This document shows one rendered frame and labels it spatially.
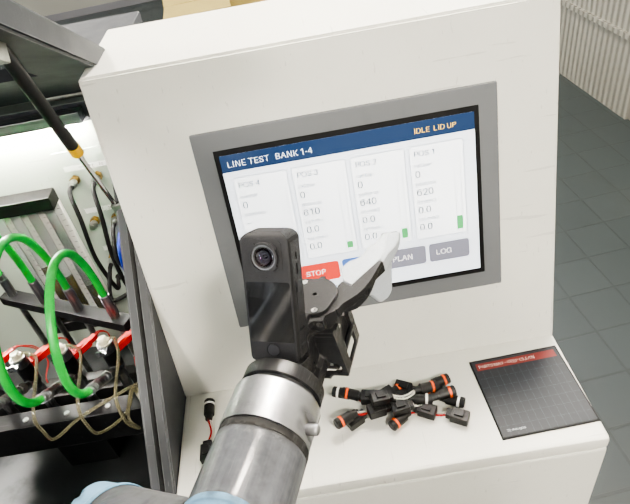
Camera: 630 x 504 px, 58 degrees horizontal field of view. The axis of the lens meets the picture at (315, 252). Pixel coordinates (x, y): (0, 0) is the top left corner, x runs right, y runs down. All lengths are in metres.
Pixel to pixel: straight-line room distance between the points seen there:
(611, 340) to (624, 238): 0.65
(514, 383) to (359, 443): 0.29
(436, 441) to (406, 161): 0.46
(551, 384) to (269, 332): 0.68
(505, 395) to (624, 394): 1.33
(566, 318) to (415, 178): 1.70
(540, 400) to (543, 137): 0.43
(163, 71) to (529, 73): 0.54
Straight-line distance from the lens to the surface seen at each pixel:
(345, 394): 1.01
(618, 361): 2.44
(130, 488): 0.58
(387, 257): 0.55
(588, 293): 2.67
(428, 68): 0.89
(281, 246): 0.46
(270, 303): 0.47
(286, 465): 0.44
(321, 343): 0.53
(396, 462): 0.97
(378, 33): 0.87
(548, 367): 1.09
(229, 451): 0.43
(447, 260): 0.99
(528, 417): 1.03
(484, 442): 1.00
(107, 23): 1.35
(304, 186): 0.90
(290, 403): 0.45
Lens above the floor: 1.83
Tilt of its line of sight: 40 degrees down
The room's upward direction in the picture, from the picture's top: 11 degrees counter-clockwise
